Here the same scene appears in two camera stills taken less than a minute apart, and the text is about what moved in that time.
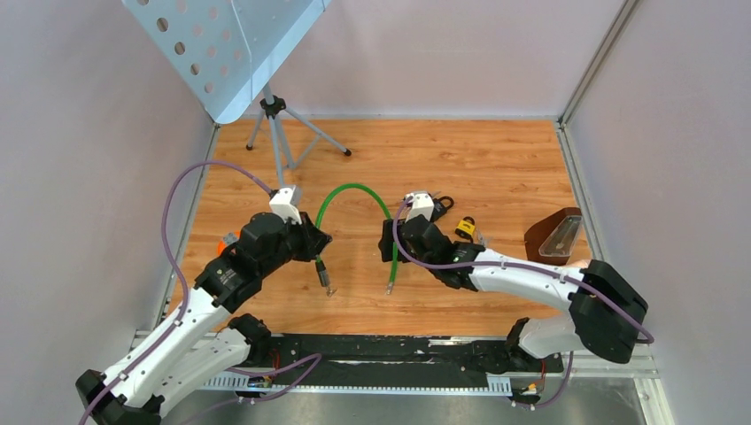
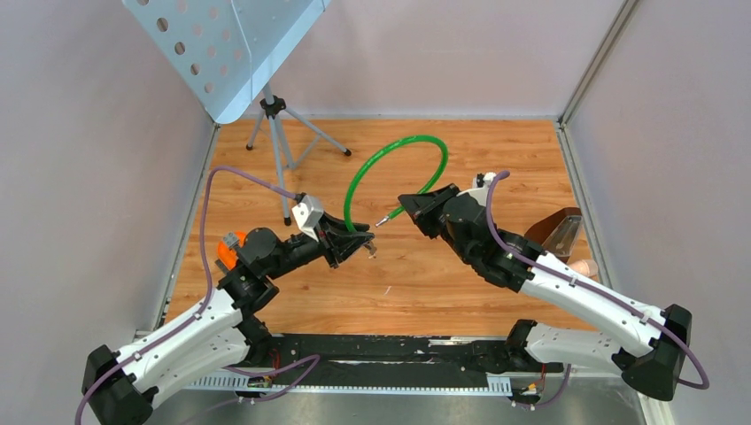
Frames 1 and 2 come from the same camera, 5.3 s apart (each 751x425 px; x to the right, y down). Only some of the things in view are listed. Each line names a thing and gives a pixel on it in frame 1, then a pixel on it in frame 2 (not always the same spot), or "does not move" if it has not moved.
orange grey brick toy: (228, 239) does not move
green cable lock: (321, 266) → (406, 138)
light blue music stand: (224, 50) does not move
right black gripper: (386, 244) → (423, 207)
